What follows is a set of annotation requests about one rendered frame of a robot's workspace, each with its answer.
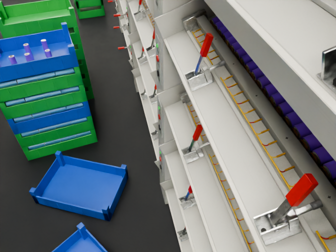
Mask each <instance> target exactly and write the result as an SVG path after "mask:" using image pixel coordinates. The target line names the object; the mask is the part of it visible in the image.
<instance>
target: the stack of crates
mask: <svg viewBox="0 0 336 252"><path fill-rule="evenodd" d="M64 22H66V24H67V27H68V31H69V34H70V37H71V40H72V43H73V45H74V49H75V53H76V56H77V60H78V64H79V69H80V72H81V76H82V80H83V85H84V89H85V92H86V96H87V99H88V100H89V99H94V94H93V89H92V85H91V81H90V76H89V72H88V67H87V63H86V59H85V54H84V50H83V46H82V41H81V37H80V32H79V28H78V24H77V19H76V15H75V10H74V7H73V6H72V5H71V2H70V0H42V1H35V2H28V3H21V4H14V5H7V6H4V5H3V2H2V1H1V0H0V32H1V34H2V36H3V38H4V39H5V38H11V37H17V36H23V35H29V34H35V33H41V32H47V31H53V30H59V29H63V28H62V25H61V23H64Z"/></svg>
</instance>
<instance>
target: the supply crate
mask: <svg viewBox="0 0 336 252"><path fill-rule="evenodd" d="M61 26H62V29H57V30H51V31H45V32H39V33H33V34H27V35H21V36H15V37H9V38H3V39H0V54H1V57H0V65H1V66H0V82H5V81H10V80H15V79H20V78H25V77H30V76H35V75H40V74H45V73H50V72H54V71H59V70H64V69H69V68H74V67H79V63H78V59H77V55H76V51H75V47H74V44H73V42H72V39H71V36H70V33H69V30H68V26H67V23H66V22H62V23H61ZM43 39H45V40H46V42H47V45H48V48H49V50H50V51H51V55H52V57H46V55H45V52H44V49H43V46H42V43H41V40H43ZM23 44H29V47H30V50H31V52H32V55H33V58H34V60H31V61H27V60H26V58H25V55H24V54H25V53H26V51H25V48H24V46H23ZM10 55H14V57H15V59H16V61H17V63H15V64H11V62H10V59H9V56H10Z"/></svg>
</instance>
